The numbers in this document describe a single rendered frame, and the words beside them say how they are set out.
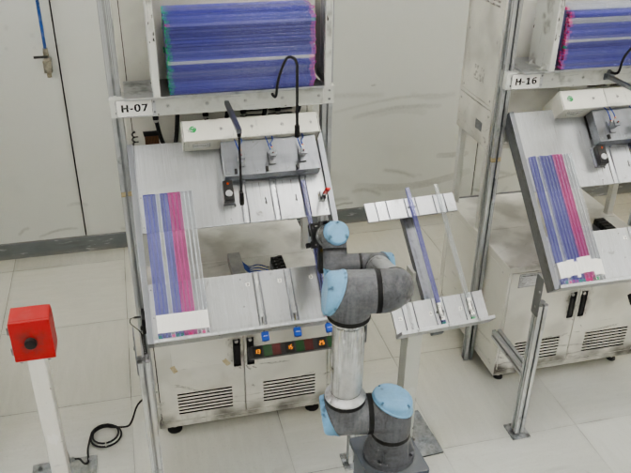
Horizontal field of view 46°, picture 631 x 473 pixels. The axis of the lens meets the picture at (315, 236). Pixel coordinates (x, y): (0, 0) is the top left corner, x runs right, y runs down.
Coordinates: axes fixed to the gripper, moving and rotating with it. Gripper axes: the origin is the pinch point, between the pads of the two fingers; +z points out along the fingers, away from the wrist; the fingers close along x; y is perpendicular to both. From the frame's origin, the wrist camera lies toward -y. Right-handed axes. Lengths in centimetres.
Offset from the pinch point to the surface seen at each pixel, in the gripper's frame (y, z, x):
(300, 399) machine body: -60, 54, 2
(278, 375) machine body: -48, 46, 11
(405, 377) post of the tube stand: -53, 20, -33
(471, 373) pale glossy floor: -63, 68, -81
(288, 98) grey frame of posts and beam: 53, 0, 3
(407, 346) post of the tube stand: -41, 12, -33
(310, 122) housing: 44.7, 4.3, -5.0
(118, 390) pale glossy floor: -49, 89, 76
